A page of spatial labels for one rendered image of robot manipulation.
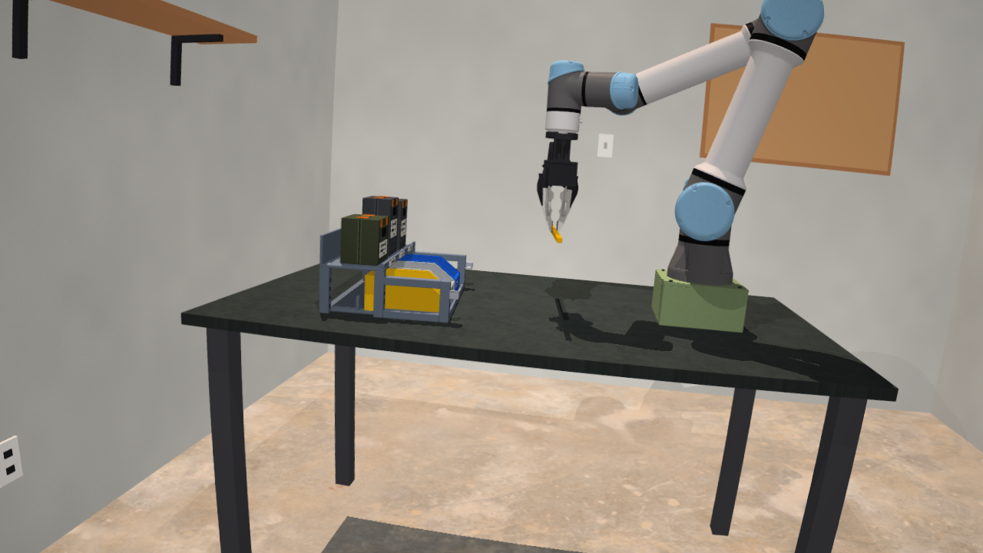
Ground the yellow open bin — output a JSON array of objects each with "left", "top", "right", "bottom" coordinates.
[{"left": 364, "top": 268, "right": 440, "bottom": 313}]

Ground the grey metal shelf rack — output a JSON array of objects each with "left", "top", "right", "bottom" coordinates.
[{"left": 319, "top": 228, "right": 474, "bottom": 323}]

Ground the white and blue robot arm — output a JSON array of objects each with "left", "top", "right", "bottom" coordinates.
[{"left": 545, "top": 0, "right": 824, "bottom": 286}]

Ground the dark grey tool case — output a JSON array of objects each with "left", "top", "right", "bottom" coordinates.
[
  {"left": 397, "top": 199, "right": 408, "bottom": 250},
  {"left": 362, "top": 196, "right": 399, "bottom": 257}
]

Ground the olive green storage case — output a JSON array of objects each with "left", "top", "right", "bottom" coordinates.
[{"left": 340, "top": 214, "right": 389, "bottom": 266}]

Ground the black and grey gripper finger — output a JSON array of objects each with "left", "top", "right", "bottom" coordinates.
[
  {"left": 557, "top": 176, "right": 578, "bottom": 232},
  {"left": 537, "top": 174, "right": 554, "bottom": 233}
]

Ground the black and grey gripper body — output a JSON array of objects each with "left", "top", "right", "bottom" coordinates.
[{"left": 542, "top": 131, "right": 578, "bottom": 188}]

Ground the blue bin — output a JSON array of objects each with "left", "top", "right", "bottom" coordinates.
[{"left": 400, "top": 254, "right": 460, "bottom": 291}]

